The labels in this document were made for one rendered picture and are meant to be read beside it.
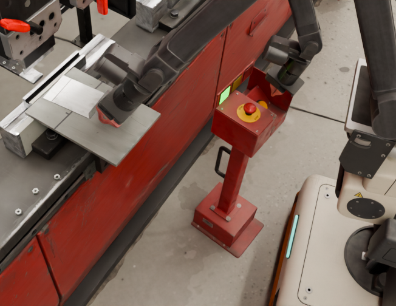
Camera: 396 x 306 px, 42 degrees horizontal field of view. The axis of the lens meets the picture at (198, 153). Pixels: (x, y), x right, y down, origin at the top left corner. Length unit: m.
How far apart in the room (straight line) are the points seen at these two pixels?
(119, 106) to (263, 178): 1.35
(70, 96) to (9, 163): 0.23
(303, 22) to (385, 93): 0.45
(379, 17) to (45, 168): 0.84
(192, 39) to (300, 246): 1.14
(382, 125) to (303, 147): 1.53
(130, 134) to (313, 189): 1.04
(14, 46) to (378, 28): 0.68
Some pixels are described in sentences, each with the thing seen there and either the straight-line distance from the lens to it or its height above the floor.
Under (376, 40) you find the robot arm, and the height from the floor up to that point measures 1.38.
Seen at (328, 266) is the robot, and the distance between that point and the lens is 1.93.
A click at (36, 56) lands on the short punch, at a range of 1.23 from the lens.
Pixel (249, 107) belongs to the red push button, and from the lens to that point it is 1.54.
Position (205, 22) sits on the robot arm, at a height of 1.35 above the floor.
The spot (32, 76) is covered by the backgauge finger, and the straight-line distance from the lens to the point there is 1.34.
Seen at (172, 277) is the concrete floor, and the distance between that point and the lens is 2.11.
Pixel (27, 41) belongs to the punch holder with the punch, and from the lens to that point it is 1.12.
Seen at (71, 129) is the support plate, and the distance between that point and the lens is 1.22.
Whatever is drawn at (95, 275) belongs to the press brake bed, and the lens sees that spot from 2.07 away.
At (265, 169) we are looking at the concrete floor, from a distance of 2.41.
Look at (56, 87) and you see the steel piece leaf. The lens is 1.31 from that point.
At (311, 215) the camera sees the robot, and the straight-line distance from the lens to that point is 2.01.
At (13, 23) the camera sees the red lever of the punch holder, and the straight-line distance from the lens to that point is 1.02.
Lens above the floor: 1.96
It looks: 55 degrees down
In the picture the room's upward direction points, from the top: 9 degrees clockwise
